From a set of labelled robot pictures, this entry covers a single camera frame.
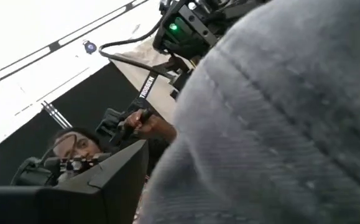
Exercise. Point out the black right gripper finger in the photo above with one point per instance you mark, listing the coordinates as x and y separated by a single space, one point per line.
74 205

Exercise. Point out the grey bucket hat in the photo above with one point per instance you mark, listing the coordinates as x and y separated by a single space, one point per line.
276 124

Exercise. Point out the person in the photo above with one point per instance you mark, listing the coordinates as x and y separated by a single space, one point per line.
80 146

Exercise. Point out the person's hand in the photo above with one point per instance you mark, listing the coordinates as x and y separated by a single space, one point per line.
155 127

